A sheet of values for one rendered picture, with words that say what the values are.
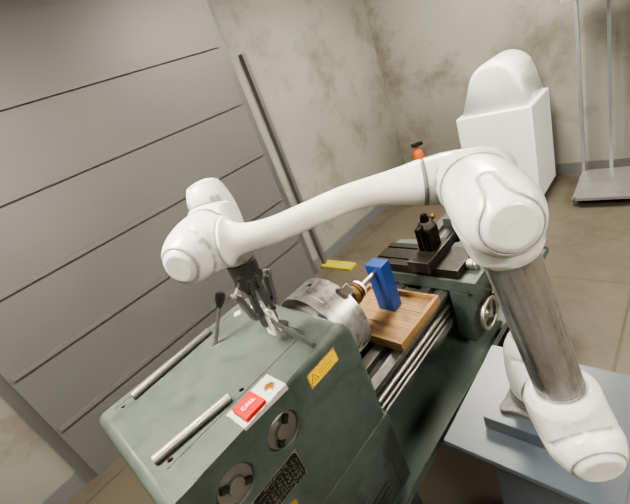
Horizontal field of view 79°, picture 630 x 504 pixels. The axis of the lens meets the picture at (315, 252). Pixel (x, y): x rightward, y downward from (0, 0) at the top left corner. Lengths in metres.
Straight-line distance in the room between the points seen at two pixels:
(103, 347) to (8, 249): 0.83
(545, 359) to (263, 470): 0.65
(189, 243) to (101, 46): 2.49
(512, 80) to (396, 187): 3.15
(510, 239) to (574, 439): 0.53
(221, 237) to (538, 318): 0.61
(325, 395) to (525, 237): 0.65
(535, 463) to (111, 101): 2.91
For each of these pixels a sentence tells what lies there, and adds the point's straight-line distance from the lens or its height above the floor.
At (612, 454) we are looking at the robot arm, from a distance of 1.06.
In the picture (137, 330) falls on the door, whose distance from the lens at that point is 3.05.
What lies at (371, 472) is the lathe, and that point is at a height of 0.75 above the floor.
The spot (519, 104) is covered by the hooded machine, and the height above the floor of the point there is 0.98.
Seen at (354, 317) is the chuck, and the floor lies 1.13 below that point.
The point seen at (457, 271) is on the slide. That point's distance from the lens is 1.64.
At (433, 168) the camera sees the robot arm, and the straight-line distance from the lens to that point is 0.82.
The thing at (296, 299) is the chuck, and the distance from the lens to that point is 1.26.
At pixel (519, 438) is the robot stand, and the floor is 0.76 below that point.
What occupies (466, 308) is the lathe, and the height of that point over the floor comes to 0.79.
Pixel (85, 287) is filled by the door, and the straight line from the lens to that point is 2.89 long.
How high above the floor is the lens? 1.87
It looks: 25 degrees down
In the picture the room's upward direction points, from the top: 22 degrees counter-clockwise
